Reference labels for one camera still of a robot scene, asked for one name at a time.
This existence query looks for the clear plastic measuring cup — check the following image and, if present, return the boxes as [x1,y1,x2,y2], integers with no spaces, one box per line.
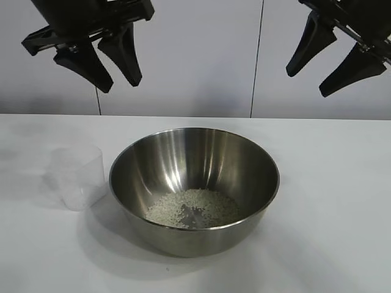
[45,145,105,212]

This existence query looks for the white rice grains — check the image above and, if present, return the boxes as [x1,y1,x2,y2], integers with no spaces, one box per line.
[145,188,241,230]

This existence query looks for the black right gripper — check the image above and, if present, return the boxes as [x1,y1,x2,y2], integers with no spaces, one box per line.
[286,0,391,98]

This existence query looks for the stainless steel mixing bowl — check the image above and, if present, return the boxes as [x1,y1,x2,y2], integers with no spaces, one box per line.
[109,127,281,257]

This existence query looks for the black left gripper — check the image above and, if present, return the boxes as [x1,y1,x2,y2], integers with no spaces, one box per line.
[21,0,155,93]

